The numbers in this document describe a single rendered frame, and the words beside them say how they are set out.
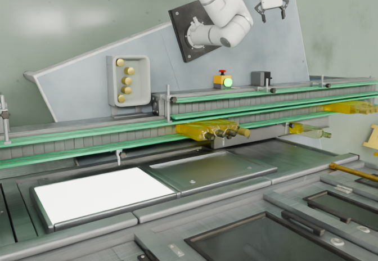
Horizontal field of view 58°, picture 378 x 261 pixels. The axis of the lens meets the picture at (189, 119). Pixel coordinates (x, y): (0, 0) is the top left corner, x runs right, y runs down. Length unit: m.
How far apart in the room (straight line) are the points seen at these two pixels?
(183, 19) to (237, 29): 0.32
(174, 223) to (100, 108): 0.73
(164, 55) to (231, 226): 0.95
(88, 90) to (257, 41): 1.03
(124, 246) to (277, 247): 0.42
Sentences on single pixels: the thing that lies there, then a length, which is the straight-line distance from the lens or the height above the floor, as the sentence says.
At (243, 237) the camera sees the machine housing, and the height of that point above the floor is 1.59.
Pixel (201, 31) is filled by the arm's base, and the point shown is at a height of 0.87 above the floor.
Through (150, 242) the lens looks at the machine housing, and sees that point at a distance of 0.98.
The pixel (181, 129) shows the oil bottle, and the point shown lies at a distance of 1.59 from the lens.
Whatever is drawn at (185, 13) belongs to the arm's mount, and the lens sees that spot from 1.76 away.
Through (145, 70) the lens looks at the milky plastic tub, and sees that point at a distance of 1.60.
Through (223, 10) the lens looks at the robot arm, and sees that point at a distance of 1.49.
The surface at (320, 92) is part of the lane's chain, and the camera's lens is 2.35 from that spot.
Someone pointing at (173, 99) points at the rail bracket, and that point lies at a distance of 1.46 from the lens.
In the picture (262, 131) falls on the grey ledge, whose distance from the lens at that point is 2.01.
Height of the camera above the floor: 2.26
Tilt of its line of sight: 56 degrees down
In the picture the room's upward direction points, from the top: 106 degrees clockwise
